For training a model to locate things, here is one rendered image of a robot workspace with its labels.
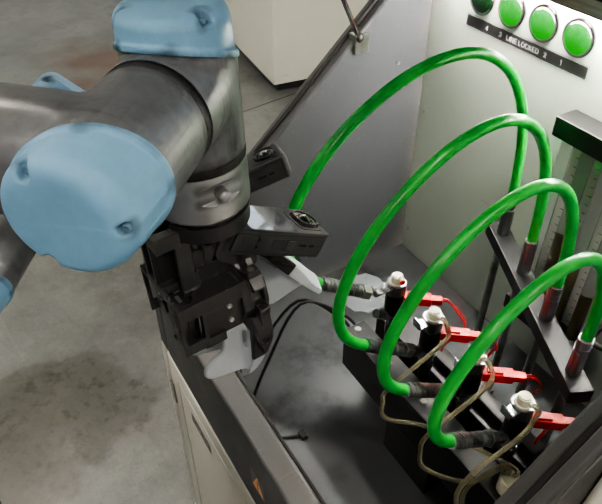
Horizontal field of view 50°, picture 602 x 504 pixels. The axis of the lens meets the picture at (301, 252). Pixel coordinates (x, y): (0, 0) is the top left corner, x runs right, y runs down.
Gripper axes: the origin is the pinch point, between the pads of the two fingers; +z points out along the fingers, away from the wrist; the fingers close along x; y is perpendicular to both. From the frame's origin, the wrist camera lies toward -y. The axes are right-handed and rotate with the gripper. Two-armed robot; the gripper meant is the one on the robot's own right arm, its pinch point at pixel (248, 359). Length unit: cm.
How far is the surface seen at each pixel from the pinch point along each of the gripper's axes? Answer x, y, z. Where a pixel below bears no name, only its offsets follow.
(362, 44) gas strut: -39, -46, -7
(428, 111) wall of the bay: -36, -59, 8
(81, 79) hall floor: -341, -76, 120
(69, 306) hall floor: -155, -3, 120
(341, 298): -2.3, -13.3, 1.2
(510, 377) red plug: 9.6, -30.7, 15.9
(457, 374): 13.5, -14.8, -0.3
